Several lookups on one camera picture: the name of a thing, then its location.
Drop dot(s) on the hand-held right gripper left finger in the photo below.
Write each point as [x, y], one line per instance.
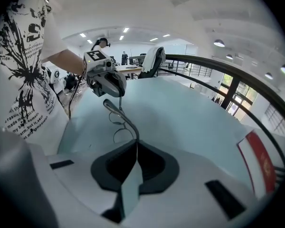
[80, 174]

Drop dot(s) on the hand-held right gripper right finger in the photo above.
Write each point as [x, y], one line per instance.
[192, 174]

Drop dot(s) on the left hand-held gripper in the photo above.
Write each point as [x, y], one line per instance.
[95, 68]

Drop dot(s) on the person's left forearm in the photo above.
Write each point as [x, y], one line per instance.
[69, 62]

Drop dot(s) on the wooden desk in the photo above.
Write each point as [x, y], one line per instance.
[130, 69]

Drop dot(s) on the white cloth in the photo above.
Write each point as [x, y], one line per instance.
[149, 58]

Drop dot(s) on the dark grey high-back chair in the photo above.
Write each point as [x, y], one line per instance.
[158, 65]

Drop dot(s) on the white rounded device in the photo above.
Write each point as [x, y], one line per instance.
[54, 75]

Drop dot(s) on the black curved railing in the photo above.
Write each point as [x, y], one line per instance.
[204, 60]

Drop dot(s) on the person's white printed shirt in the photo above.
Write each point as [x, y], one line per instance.
[19, 91]

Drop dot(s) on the large window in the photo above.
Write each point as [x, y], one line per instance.
[242, 89]

